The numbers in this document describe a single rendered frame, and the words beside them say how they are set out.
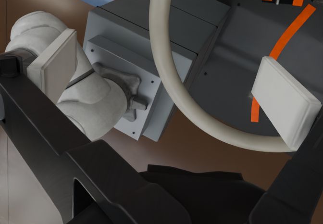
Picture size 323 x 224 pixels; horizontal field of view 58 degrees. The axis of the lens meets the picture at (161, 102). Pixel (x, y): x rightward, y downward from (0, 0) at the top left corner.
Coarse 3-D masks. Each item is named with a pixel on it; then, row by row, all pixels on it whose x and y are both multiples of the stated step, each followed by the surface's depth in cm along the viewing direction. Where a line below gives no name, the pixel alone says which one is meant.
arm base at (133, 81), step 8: (96, 64) 98; (96, 72) 99; (104, 72) 97; (112, 72) 97; (120, 72) 97; (112, 80) 93; (120, 80) 95; (128, 80) 95; (136, 80) 95; (128, 88) 96; (136, 88) 96; (128, 96) 95; (136, 96) 98; (128, 104) 96; (136, 104) 97; (144, 104) 96; (128, 112) 101; (128, 120) 104
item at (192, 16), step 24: (120, 0) 115; (144, 0) 123; (192, 0) 144; (216, 0) 158; (96, 24) 101; (120, 24) 98; (144, 24) 104; (192, 24) 119; (216, 24) 128; (144, 48) 98; (192, 48) 101; (192, 72) 114; (168, 96) 105; (168, 120) 116
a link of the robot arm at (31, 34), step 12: (36, 12) 78; (48, 12) 81; (24, 24) 75; (36, 24) 76; (48, 24) 77; (60, 24) 80; (12, 36) 77; (24, 36) 72; (36, 36) 72; (48, 36) 74; (12, 48) 71; (24, 48) 71; (36, 48) 70; (84, 60) 83; (84, 72) 82; (72, 84) 80
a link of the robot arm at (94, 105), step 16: (80, 80) 81; (96, 80) 85; (64, 96) 80; (80, 96) 80; (96, 96) 82; (112, 96) 88; (64, 112) 78; (80, 112) 78; (96, 112) 80; (112, 112) 86; (80, 128) 78; (96, 128) 81
